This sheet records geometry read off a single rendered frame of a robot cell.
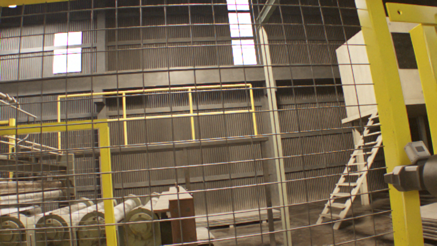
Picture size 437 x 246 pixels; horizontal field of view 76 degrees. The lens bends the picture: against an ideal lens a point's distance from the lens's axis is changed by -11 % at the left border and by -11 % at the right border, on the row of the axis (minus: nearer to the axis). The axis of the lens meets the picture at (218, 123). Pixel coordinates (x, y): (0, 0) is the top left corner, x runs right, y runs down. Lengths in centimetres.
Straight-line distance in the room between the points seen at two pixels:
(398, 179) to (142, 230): 193
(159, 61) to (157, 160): 368
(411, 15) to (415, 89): 809
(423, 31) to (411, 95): 791
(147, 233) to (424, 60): 203
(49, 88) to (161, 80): 393
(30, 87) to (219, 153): 712
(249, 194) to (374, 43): 1108
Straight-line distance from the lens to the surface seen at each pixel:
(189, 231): 224
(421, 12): 95
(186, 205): 221
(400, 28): 939
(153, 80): 1109
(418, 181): 71
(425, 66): 92
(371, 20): 84
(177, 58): 1220
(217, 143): 511
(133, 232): 239
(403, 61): 898
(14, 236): 266
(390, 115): 78
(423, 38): 93
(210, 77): 1120
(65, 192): 465
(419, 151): 76
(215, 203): 1153
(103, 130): 191
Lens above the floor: 149
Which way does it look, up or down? 9 degrees up
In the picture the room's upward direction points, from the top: 6 degrees counter-clockwise
